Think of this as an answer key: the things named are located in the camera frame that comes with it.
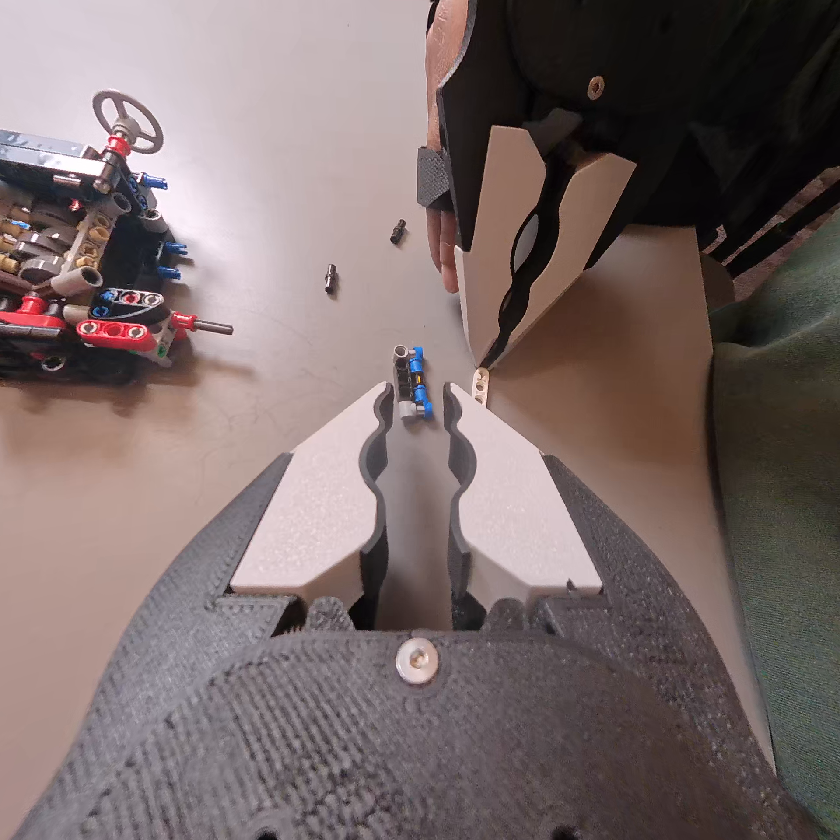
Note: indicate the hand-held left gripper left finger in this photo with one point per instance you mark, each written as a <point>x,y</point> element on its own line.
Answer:
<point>308,518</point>

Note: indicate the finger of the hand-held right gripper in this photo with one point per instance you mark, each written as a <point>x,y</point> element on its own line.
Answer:
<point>584,216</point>
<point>499,190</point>

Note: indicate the blue lego pin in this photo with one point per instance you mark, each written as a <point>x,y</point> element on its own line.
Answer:
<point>417,359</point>
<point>425,407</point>

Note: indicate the black lego cross connector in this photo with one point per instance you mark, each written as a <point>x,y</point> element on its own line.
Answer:
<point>401,380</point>

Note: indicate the black lego pin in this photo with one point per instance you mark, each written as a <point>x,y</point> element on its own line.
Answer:
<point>398,231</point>
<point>330,279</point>

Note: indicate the partly built lego car chassis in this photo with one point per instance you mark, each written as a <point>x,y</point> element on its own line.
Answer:
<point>111,328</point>

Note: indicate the person's right hand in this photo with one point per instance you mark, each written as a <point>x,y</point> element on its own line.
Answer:
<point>446,39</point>

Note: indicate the white four-hole lego beam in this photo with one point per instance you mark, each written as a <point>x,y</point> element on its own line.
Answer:
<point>481,384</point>

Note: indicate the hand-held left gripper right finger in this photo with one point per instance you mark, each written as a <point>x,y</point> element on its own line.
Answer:
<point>525,525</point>

